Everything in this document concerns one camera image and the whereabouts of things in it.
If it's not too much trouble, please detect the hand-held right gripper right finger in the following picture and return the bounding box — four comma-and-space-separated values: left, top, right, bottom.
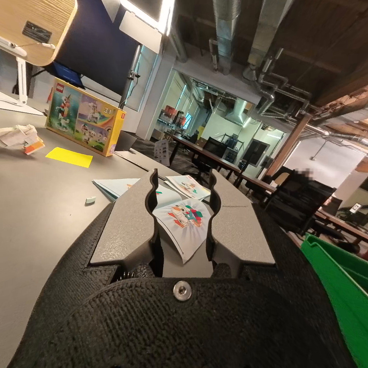
205, 169, 276, 266

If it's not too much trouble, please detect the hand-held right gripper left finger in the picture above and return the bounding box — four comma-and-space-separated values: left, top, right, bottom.
90, 168, 159, 266

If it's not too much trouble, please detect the lego instruction booklet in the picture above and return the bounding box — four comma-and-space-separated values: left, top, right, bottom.
164, 175, 211, 201
92, 178, 214, 264

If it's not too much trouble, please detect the white lego unicorn build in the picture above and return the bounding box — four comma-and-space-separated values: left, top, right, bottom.
0, 124, 45, 156

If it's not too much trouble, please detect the closed lego instruction booklet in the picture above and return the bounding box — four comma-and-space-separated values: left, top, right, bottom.
164, 175, 211, 201

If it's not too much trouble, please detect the yellow lego box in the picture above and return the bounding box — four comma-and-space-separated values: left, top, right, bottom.
45, 78, 127, 157

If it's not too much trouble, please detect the black mesh office chair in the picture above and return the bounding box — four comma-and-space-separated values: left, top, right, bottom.
264, 170, 337, 235

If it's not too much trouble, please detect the printed paper sheet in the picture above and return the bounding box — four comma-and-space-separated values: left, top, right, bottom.
154, 140, 170, 166

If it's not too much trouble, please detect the long wooden table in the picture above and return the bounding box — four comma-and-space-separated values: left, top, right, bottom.
167, 134, 276, 196

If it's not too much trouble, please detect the yellow sticky note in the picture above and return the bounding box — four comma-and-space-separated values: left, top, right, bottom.
45, 147, 93, 168

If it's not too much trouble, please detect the green plastic bin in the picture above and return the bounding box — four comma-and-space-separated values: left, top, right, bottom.
300, 233, 368, 368

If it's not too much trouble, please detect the black light stand pole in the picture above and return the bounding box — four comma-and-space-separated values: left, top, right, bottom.
119, 44, 141, 110

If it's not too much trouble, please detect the small tablet screen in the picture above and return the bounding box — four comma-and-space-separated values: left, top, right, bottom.
53, 62, 85, 89

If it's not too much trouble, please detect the large dark screen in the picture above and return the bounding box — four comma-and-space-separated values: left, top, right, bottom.
53, 0, 144, 98

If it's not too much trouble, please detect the white softbox panel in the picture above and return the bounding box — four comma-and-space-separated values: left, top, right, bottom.
119, 0, 176, 53

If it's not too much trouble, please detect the wooden board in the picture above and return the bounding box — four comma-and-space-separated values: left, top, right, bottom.
0, 0, 78, 67

